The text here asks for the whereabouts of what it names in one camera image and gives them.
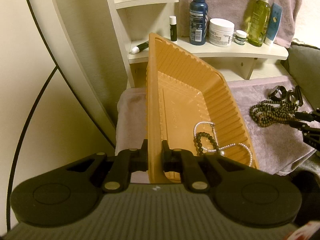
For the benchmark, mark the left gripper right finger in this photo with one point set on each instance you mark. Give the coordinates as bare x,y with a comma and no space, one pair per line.
185,163

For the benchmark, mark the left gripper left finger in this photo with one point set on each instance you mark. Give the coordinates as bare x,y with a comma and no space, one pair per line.
121,166

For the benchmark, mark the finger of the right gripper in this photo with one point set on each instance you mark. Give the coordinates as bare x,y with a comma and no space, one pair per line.
305,129
310,117

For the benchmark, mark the silver face wristwatch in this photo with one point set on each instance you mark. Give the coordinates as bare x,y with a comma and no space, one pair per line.
294,96

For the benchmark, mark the black band watch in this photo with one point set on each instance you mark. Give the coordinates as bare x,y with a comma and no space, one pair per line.
278,93

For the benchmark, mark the orange plastic tray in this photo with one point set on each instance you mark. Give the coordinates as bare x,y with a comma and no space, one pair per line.
184,91

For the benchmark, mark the mauve towel on bed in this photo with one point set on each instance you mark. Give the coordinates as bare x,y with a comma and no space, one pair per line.
279,148

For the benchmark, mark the grey green pillow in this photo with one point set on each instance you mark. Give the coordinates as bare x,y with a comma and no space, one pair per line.
303,65

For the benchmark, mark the green olive spray bottle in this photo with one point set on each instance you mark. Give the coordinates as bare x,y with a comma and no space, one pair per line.
259,22

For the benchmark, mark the small green white jar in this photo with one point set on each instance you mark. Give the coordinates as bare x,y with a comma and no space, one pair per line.
240,37

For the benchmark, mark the blue white tube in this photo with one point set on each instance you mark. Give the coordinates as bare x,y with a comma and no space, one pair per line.
273,24

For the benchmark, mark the dark green pen tube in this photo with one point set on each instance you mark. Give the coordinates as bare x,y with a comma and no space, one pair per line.
139,48

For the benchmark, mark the white cream jar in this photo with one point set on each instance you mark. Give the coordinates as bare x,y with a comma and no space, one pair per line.
221,32

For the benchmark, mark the black white lip balm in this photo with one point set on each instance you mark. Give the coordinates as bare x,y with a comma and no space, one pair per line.
173,28

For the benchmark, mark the cream corner shelf unit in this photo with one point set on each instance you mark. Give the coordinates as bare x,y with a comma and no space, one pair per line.
133,20

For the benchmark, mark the blue spray bottle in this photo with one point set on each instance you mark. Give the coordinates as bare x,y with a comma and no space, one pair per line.
198,12

